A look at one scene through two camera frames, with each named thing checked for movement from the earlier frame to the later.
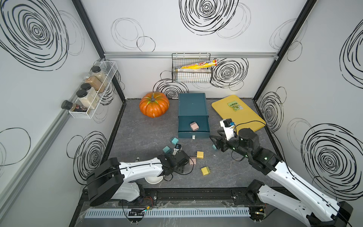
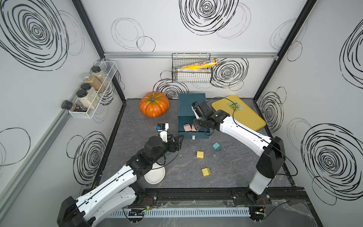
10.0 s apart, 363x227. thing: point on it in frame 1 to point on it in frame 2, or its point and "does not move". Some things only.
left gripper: [183, 164] to [177, 146]
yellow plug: [205, 170] does not move
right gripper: [222, 140] to [194, 121]
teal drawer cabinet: [193, 120] does not move
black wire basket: [198, 74] does not move
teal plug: [214, 147] does not move
